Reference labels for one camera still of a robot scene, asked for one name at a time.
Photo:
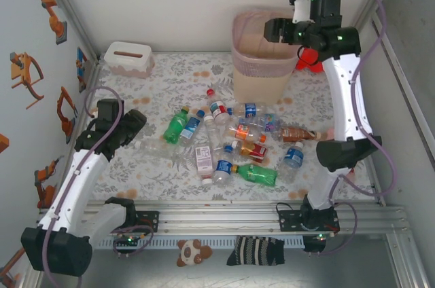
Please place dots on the clear bottle white cap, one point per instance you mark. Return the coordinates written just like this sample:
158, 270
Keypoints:
156, 147

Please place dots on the green soda bottle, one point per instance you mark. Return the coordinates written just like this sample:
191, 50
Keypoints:
173, 128
260, 175

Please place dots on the blue cap light-blue label bottle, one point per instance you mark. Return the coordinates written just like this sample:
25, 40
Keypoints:
189, 127

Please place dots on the pink bottle white label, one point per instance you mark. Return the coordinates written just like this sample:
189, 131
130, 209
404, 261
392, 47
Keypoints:
204, 160

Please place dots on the red cap clear bottle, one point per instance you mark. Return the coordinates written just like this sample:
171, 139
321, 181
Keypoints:
219, 109

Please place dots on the brown tea bottle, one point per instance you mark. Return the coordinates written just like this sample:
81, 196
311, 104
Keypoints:
292, 134

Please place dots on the orange cap orange label bottle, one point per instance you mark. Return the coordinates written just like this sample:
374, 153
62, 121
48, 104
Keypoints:
243, 131

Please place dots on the small blue cap water bottle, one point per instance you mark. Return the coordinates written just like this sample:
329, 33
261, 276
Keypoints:
223, 167

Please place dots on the white cap blue label bottle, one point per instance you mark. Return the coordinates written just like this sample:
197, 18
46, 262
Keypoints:
294, 159

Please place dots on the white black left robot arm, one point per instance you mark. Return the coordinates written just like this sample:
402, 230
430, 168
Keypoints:
78, 182

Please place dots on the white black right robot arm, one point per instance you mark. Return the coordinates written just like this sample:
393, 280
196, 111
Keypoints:
346, 104

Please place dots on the beige bin pink bag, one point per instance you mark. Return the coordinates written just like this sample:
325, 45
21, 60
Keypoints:
258, 84

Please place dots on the red balloon toy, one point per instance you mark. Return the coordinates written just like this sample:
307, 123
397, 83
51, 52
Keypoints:
311, 60

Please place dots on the white tissue box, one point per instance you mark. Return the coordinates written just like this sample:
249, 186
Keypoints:
142, 64

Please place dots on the floral table mat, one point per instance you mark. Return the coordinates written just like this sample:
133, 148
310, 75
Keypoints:
176, 74

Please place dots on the clear bottle colourful label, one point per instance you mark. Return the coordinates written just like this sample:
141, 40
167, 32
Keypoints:
270, 125

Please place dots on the pink pig plush toy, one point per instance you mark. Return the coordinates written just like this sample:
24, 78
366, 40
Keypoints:
331, 133

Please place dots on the small circuit board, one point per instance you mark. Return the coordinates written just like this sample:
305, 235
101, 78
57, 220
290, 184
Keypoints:
314, 244
129, 240

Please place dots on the brown white panda plush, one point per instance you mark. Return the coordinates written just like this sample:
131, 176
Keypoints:
190, 254

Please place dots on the black white striped sock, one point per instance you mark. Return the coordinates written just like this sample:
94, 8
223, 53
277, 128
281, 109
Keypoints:
255, 250

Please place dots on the aluminium side rail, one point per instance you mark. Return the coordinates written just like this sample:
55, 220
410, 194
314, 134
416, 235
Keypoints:
94, 75
373, 170

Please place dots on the blue orange wall sticker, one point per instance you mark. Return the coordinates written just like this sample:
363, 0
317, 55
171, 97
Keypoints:
81, 69

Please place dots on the orange gripper wall sticker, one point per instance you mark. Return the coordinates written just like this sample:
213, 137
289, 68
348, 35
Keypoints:
23, 74

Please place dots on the aluminium frame rail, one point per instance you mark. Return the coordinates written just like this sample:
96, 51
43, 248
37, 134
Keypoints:
221, 221

